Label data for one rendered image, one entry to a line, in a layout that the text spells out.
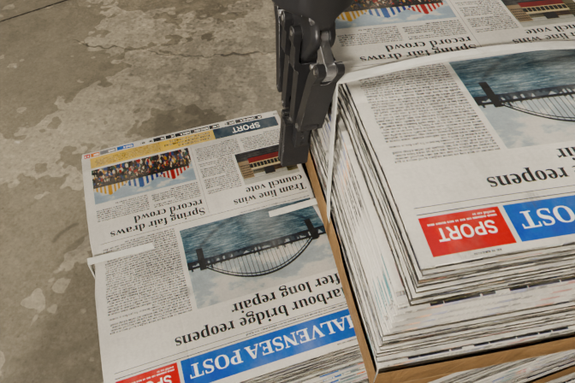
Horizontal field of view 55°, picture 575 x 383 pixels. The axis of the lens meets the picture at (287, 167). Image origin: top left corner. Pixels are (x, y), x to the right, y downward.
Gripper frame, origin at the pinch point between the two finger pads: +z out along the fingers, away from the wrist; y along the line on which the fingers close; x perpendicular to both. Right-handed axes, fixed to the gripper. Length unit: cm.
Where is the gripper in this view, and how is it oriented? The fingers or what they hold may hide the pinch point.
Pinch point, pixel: (294, 137)
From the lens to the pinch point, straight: 59.2
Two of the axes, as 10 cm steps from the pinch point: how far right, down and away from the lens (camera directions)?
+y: -3.1, -7.0, 6.4
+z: -0.7, 6.9, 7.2
